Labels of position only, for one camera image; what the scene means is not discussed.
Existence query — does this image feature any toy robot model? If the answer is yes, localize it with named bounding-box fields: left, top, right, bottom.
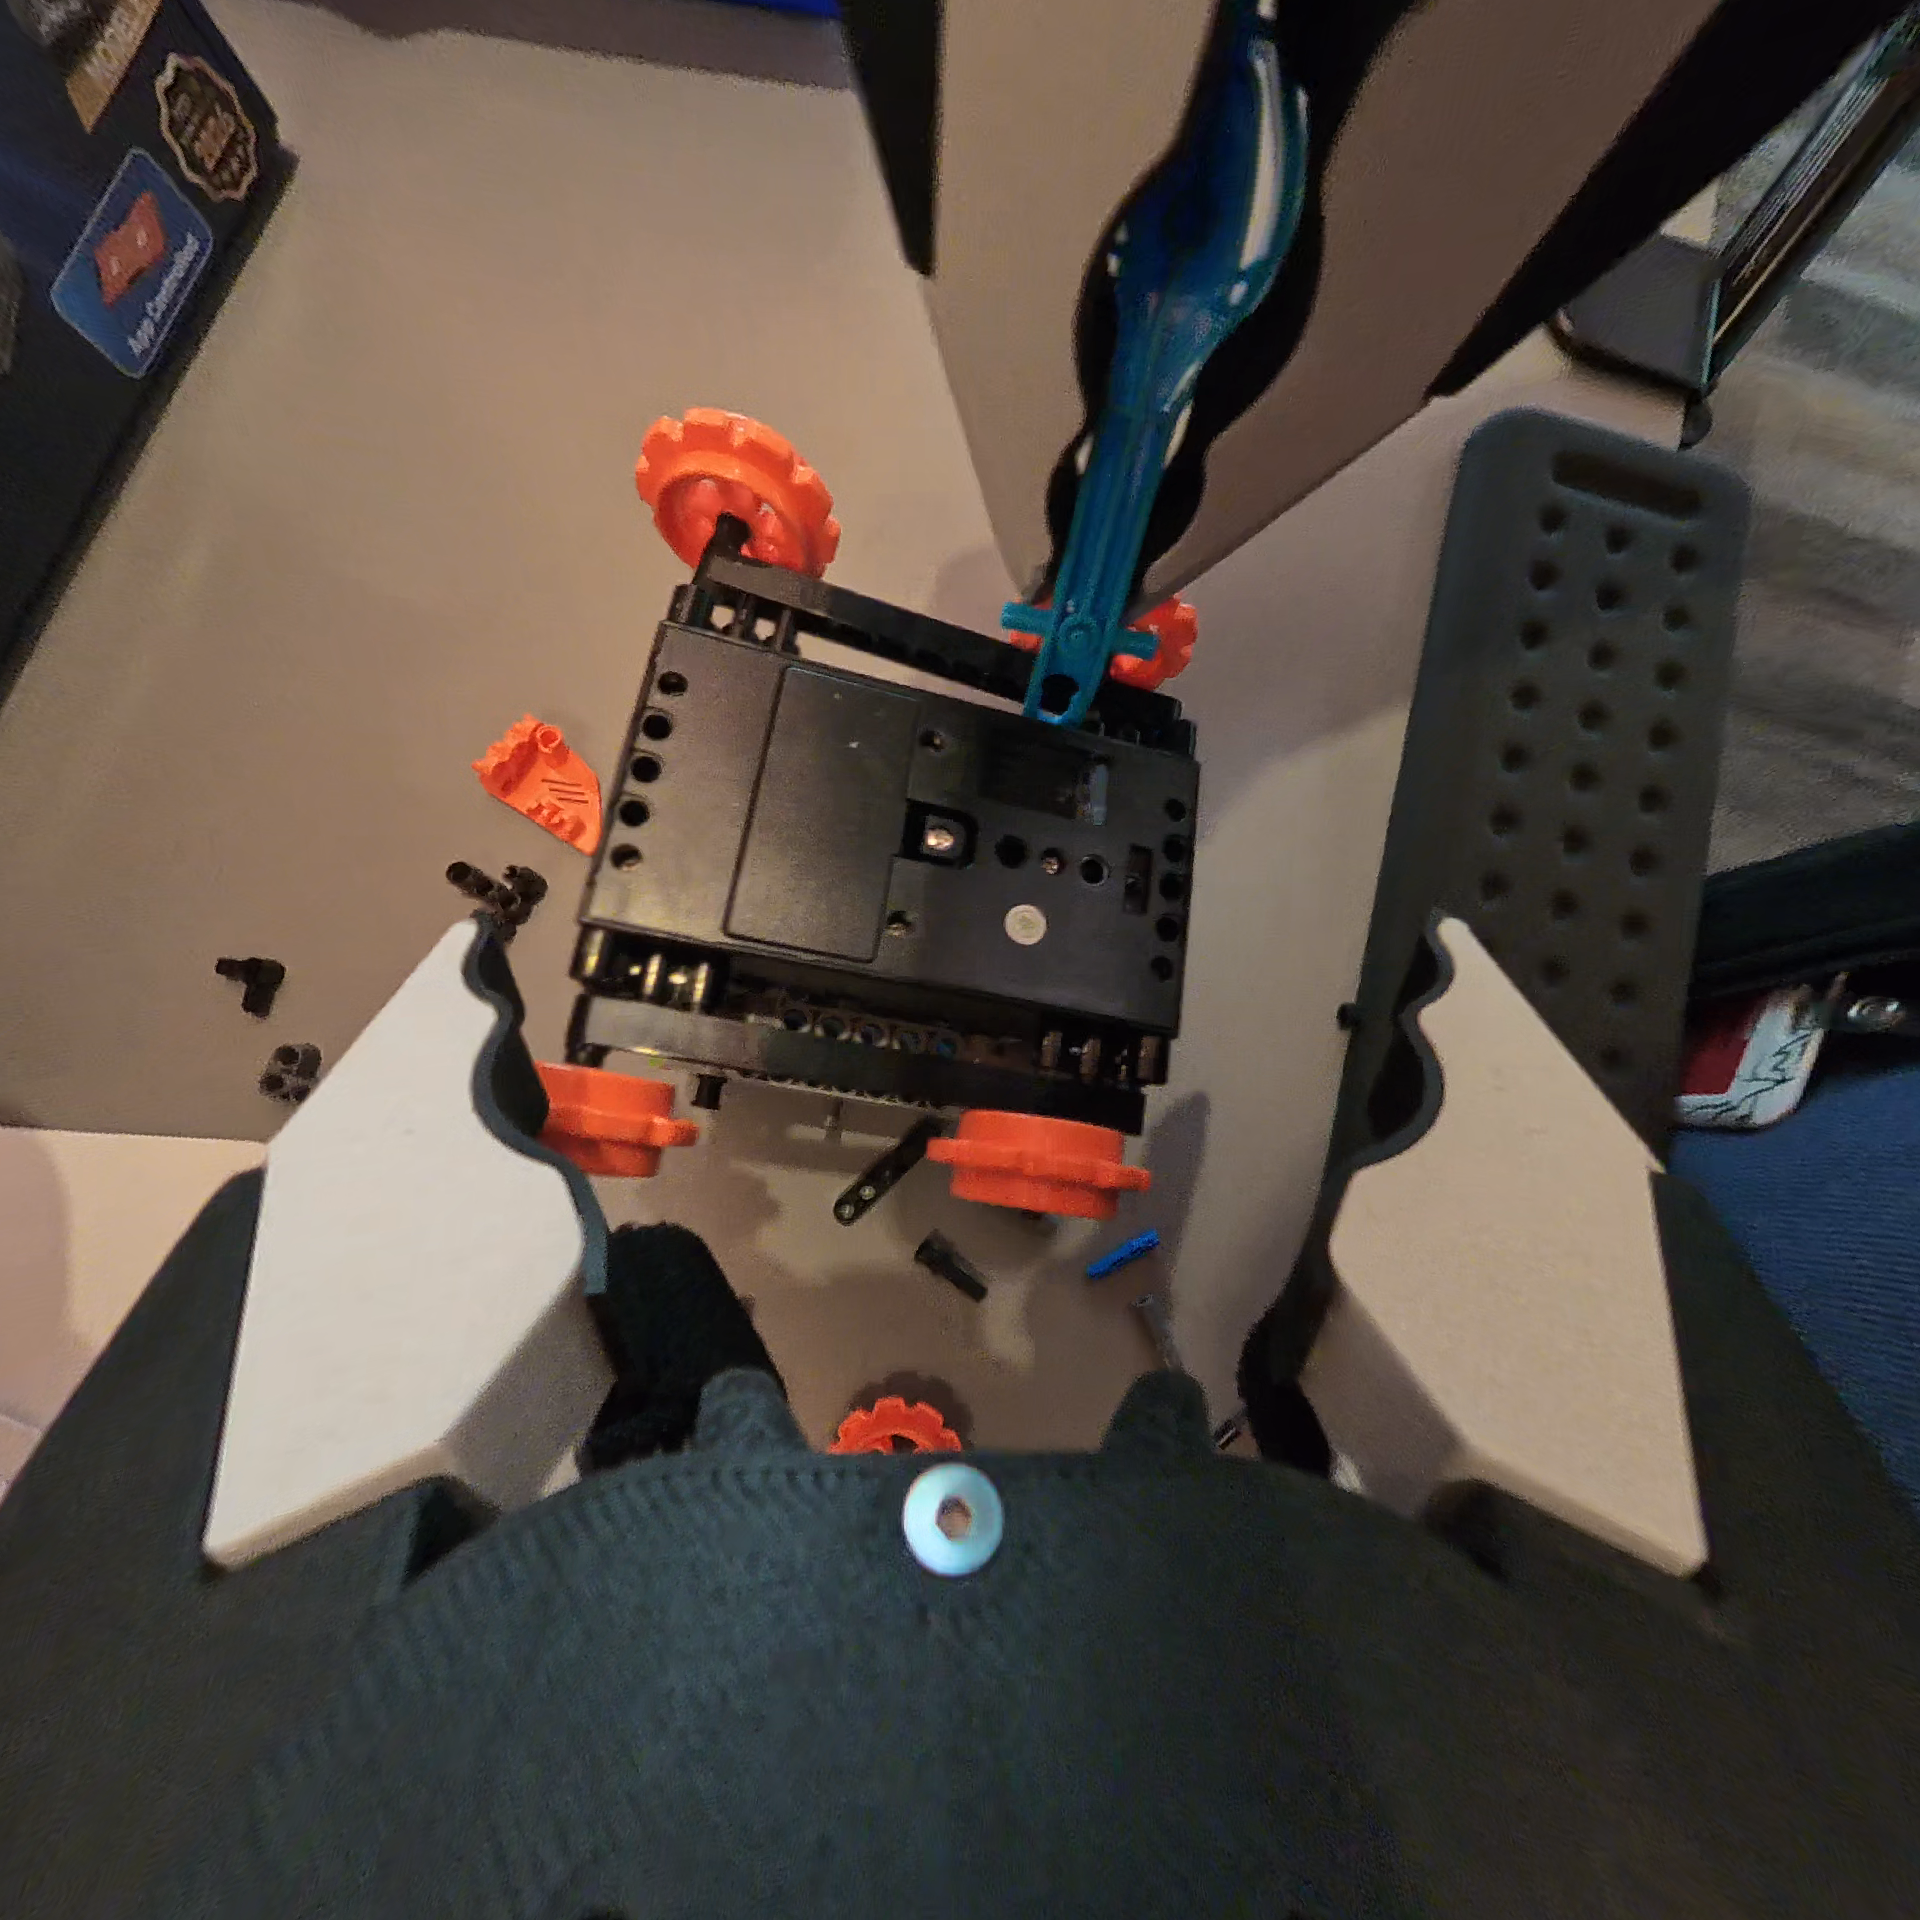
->
left=532, top=406, right=1204, bottom=1221

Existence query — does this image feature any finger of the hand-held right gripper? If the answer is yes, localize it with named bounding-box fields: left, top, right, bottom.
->
left=918, top=0, right=1228, bottom=597
left=1143, top=0, right=1760, bottom=597

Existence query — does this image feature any white patterned badge card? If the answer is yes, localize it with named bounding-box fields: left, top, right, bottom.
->
left=1671, top=982, right=1833, bottom=1128

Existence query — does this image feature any dark perforated panel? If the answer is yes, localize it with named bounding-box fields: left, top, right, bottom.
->
left=1334, top=406, right=1753, bottom=1157

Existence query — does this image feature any orange wedge piece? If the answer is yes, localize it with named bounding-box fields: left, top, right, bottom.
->
left=470, top=716, right=605, bottom=857

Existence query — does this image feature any black straight beam with holes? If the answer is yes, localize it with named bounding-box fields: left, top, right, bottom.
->
left=831, top=1117, right=951, bottom=1229

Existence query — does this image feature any blue plastic separator tool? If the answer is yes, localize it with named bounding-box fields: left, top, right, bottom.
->
left=999, top=0, right=1313, bottom=728

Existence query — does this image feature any robot kit box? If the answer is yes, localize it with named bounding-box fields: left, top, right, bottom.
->
left=0, top=0, right=296, bottom=676

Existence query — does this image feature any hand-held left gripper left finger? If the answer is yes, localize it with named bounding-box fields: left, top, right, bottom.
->
left=200, top=913, right=793, bottom=1573

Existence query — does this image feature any black disc base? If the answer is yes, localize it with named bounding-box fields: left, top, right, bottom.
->
left=1552, top=224, right=1727, bottom=453

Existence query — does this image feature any orange toothed wheel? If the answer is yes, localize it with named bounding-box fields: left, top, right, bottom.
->
left=824, top=1399, right=964, bottom=1455

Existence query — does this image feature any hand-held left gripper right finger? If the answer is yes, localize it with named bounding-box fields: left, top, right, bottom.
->
left=1232, top=913, right=1712, bottom=1577

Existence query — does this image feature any cluster of black bushes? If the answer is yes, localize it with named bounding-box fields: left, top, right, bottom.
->
left=445, top=860, right=548, bottom=940

